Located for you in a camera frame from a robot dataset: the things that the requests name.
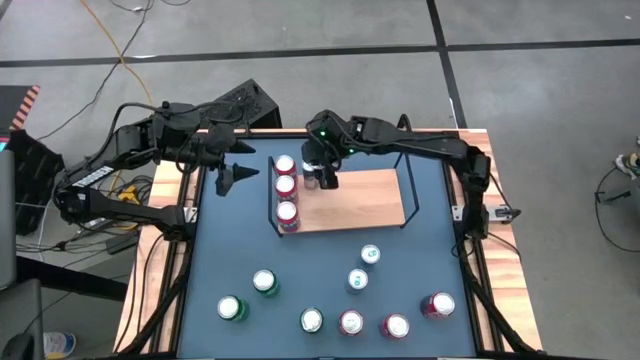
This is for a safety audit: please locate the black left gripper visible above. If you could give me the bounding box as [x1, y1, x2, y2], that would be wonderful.
[192, 124, 261, 197]

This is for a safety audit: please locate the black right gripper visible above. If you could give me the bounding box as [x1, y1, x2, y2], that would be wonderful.
[301, 109, 362, 192]

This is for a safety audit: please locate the slim blue silver can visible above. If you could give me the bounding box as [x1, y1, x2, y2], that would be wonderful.
[358, 243, 382, 271]
[345, 267, 369, 295]
[301, 160, 324, 191]

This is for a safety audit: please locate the red Fanta can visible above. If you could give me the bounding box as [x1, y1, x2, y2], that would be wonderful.
[275, 200, 302, 234]
[273, 174, 300, 202]
[273, 153, 299, 179]

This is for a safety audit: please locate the wooden shelf black frame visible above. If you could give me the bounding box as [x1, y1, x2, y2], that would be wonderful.
[267, 146, 420, 239]

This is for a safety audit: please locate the green Sprite can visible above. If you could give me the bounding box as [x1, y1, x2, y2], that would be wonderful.
[216, 294, 250, 324]
[298, 306, 325, 335]
[251, 268, 280, 297]

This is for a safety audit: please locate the black perforated computer case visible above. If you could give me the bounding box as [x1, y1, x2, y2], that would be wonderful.
[197, 78, 284, 132]

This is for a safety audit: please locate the blue table mat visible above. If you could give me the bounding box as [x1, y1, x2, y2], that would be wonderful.
[176, 136, 479, 359]

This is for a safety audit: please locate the red Coca-Cola can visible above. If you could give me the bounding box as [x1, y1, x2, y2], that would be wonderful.
[382, 312, 411, 342]
[337, 308, 365, 337]
[419, 291, 457, 320]

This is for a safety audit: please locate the black desk foot bar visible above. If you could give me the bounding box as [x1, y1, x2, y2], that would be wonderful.
[14, 255, 129, 303]

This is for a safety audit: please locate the black fabric crate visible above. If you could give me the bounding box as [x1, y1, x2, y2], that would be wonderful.
[7, 129, 65, 237]

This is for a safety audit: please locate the black box orange striped edge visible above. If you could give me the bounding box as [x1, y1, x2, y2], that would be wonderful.
[0, 84, 41, 132]

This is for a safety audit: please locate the grey monitor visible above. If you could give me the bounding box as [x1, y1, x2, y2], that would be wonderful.
[0, 148, 19, 292]

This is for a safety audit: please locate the white blue canister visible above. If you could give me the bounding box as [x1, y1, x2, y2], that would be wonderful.
[42, 331, 77, 360]

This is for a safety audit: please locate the black round object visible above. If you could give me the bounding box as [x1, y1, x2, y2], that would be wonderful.
[0, 332, 34, 360]

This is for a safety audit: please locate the person's shoe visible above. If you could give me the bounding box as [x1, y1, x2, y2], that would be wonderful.
[613, 152, 640, 180]

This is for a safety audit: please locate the black table frame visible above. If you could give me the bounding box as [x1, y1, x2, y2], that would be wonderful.
[112, 127, 549, 360]

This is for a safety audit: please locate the black floor cable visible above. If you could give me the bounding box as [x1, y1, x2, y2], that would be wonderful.
[35, 0, 154, 142]

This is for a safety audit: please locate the yellow cable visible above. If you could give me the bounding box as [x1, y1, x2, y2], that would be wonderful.
[79, 0, 154, 204]

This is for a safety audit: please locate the black cable loop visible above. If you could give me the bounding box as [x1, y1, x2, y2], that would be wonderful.
[593, 165, 640, 254]

